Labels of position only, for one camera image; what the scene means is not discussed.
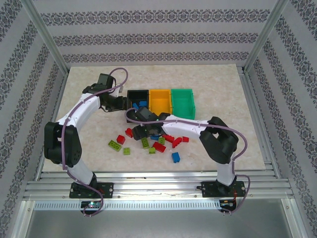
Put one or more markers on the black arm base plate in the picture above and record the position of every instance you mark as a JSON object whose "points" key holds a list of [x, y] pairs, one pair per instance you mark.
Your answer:
{"points": [[209, 189], [106, 189]]}

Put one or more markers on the small red lego brick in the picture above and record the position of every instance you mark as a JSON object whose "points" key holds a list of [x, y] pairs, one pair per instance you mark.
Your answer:
{"points": [[121, 139]]}

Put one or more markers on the yellow plastic bin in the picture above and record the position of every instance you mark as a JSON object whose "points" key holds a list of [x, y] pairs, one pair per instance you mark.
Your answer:
{"points": [[158, 101]]}

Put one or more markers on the wide aluminium mounting rail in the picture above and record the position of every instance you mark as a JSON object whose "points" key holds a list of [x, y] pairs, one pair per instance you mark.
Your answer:
{"points": [[158, 186]]}

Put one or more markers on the aluminium table rail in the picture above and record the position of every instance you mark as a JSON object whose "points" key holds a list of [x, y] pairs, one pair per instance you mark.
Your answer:
{"points": [[59, 99], [257, 124]]}

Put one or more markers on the aluminium frame post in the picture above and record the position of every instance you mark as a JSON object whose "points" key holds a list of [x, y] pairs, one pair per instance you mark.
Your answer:
{"points": [[44, 34], [265, 34]]}

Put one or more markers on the long lime lego brick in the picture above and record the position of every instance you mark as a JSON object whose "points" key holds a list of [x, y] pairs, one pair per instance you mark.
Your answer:
{"points": [[114, 145]]}

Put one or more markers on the black plastic bin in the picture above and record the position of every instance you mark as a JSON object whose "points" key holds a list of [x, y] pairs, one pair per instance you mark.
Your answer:
{"points": [[137, 95]]}

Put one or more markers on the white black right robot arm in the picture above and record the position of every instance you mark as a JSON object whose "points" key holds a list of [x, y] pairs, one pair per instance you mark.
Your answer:
{"points": [[180, 129]]}

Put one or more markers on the long red lego brick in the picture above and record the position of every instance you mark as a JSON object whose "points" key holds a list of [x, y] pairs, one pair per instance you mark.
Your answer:
{"points": [[185, 139], [159, 146]]}

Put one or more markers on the curved red lego piece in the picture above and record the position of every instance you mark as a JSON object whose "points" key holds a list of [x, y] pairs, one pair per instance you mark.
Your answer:
{"points": [[176, 142]]}

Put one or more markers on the green plastic bin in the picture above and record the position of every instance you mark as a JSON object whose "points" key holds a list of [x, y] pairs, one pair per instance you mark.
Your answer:
{"points": [[183, 104]]}

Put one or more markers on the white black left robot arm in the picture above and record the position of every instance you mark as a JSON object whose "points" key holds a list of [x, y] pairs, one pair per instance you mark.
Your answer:
{"points": [[79, 116]]}

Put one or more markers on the small lime lego brick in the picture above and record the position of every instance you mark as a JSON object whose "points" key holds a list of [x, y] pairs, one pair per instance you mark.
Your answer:
{"points": [[126, 151], [152, 150]]}

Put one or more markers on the small circuit board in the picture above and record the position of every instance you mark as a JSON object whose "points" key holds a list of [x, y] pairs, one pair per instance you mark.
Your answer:
{"points": [[91, 204], [226, 203]]}

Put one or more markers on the grey metal panel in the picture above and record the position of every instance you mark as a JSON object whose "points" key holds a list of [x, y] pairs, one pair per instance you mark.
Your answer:
{"points": [[158, 225]]}

